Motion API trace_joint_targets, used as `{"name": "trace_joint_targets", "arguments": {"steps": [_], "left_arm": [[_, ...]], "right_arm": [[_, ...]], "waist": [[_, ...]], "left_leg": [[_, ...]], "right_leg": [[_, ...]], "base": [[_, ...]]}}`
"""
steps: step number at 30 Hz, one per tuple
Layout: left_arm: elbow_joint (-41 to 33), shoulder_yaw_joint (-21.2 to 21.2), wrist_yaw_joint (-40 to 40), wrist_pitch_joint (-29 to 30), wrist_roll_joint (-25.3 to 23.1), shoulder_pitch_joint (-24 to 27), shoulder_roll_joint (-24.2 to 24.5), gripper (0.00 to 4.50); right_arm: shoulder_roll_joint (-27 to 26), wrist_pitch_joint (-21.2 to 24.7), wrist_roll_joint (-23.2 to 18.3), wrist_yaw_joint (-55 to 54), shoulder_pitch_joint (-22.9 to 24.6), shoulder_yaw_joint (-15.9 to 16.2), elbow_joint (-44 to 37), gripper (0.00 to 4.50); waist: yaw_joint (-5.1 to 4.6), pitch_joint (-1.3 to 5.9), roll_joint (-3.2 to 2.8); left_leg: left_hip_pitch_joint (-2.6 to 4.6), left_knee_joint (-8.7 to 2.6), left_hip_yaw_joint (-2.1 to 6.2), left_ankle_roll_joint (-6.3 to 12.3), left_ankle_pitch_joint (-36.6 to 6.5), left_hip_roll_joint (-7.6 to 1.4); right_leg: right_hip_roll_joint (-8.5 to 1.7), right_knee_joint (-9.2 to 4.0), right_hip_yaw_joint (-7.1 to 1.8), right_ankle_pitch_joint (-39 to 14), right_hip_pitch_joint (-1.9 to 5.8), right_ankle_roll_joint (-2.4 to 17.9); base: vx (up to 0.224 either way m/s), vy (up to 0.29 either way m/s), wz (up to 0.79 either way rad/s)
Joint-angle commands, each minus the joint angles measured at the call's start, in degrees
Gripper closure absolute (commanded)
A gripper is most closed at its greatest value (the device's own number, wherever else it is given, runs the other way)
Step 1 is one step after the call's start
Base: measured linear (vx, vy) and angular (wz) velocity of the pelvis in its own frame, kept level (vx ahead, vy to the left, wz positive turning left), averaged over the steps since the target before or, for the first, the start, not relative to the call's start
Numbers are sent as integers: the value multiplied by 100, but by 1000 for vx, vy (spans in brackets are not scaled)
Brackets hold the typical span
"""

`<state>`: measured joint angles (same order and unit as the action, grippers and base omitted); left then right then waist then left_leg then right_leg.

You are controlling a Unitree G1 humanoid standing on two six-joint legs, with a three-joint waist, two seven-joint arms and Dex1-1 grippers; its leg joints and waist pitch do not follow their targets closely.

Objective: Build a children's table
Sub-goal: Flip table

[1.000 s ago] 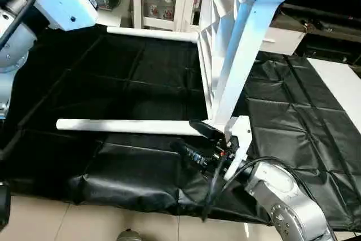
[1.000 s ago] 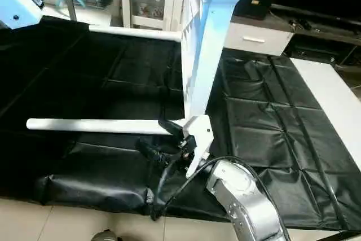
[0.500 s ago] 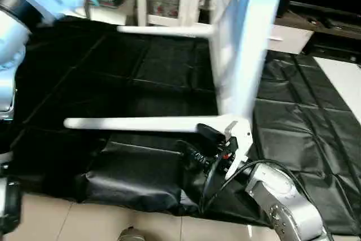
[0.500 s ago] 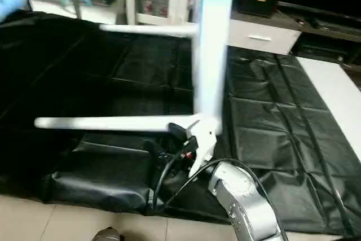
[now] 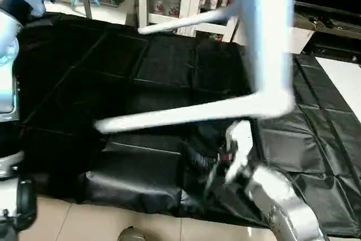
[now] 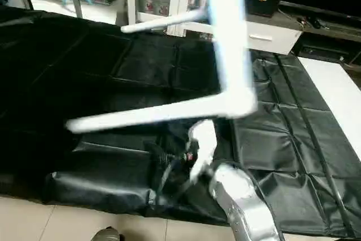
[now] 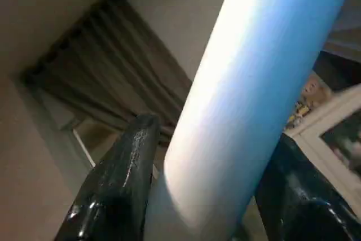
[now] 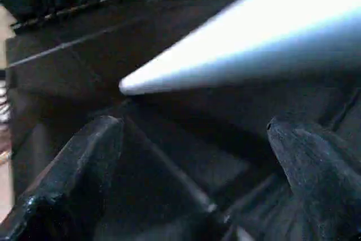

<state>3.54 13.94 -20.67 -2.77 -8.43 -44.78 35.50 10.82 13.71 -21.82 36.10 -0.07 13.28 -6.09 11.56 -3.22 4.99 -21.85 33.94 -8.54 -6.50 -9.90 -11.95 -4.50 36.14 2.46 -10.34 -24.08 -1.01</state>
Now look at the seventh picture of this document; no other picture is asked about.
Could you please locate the white glass-door cabinet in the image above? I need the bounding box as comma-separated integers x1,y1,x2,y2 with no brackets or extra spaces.
282,83,361,199

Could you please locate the white plastic table leg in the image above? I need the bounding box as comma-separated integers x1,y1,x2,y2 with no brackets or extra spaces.
141,0,361,241

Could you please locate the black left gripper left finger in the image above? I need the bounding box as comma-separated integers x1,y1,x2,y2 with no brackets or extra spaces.
54,113,162,241

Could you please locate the brown striped curtain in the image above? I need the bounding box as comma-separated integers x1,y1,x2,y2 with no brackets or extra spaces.
20,0,195,146

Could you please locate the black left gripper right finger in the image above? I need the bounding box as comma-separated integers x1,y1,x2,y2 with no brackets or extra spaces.
254,133,361,241

